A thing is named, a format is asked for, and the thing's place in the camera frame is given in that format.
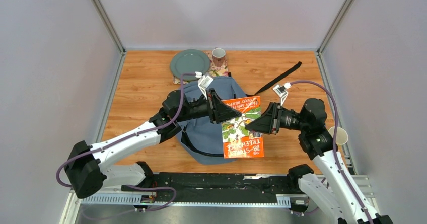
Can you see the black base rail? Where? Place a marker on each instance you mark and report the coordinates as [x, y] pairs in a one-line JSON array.
[[222, 189]]

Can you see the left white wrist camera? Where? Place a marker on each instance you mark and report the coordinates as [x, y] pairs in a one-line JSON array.
[[204, 82]]

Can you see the green ceramic plate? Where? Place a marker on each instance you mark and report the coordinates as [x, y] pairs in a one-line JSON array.
[[189, 61]]

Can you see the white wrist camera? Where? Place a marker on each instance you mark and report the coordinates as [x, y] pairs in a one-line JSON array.
[[282, 91], [204, 82]]

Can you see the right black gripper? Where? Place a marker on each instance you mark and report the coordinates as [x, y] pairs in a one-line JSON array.
[[268, 122]]

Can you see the orange treehouse book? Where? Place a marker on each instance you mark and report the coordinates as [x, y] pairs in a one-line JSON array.
[[238, 142]]

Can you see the pink patterned mug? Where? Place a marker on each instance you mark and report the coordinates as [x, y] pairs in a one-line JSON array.
[[218, 57]]

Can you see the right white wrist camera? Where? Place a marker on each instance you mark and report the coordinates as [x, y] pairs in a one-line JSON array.
[[282, 91]]

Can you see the yellow mug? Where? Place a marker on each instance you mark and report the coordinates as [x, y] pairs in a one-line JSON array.
[[341, 135]]

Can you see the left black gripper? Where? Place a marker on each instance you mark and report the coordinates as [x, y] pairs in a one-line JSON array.
[[221, 112]]

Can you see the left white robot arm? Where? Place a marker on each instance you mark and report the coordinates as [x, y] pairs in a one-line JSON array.
[[91, 167]]

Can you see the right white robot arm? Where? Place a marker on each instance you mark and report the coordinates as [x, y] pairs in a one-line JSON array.
[[342, 200]]

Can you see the floral placemat tray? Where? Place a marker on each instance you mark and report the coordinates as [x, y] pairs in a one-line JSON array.
[[214, 71]]

